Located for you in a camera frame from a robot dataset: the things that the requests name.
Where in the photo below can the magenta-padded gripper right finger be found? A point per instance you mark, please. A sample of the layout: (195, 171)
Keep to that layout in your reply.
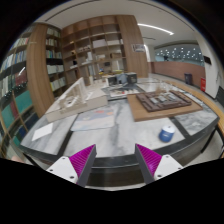
(165, 165)

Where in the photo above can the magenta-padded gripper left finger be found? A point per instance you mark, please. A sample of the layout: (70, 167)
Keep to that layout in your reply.
(63, 166)

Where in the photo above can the blue and white computer mouse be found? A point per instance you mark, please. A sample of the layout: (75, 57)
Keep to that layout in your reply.
(166, 133)

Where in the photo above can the white paper sheet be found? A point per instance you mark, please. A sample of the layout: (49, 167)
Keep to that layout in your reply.
(42, 131)

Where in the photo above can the brown model on wooden board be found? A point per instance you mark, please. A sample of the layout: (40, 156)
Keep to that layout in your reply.
(160, 106)

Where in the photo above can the white architectural model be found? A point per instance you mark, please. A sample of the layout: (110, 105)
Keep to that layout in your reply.
(75, 100)

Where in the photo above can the red box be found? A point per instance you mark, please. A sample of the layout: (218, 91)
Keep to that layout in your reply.
(203, 84)

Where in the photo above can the dark trash bin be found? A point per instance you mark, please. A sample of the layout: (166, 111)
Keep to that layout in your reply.
(188, 78)

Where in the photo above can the bookshelf with books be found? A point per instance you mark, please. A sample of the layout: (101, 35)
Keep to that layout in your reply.
(16, 83)

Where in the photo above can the wooden reception counter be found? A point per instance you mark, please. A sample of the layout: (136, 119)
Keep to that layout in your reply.
(176, 70)

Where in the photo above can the grey building model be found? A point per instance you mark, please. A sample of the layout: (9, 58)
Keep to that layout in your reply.
(121, 79)

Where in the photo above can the group of small ceiling lights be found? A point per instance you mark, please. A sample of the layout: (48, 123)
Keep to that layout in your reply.
(180, 52)

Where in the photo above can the wooden shelf unit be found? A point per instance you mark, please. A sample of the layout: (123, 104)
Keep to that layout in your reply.
(100, 50)

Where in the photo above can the long ceiling light strip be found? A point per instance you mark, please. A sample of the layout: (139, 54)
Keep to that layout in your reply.
(156, 29)

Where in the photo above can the black wall screen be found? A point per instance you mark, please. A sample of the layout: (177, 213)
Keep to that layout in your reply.
(207, 60)

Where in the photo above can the wall poster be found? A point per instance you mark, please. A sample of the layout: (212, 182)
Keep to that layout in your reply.
(138, 48)

